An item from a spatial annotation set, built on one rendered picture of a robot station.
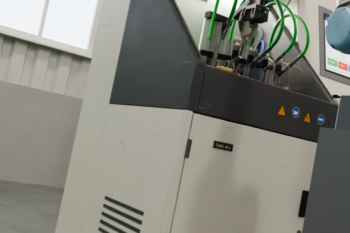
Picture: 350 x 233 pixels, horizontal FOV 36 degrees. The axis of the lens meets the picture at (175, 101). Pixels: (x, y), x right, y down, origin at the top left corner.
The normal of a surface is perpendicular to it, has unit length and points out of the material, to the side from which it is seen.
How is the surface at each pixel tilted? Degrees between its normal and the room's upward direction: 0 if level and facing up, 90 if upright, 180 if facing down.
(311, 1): 76
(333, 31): 97
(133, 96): 90
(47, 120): 90
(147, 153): 90
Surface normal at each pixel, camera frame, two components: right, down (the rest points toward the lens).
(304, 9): 0.57, -0.20
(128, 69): -0.82, -0.21
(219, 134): 0.54, 0.04
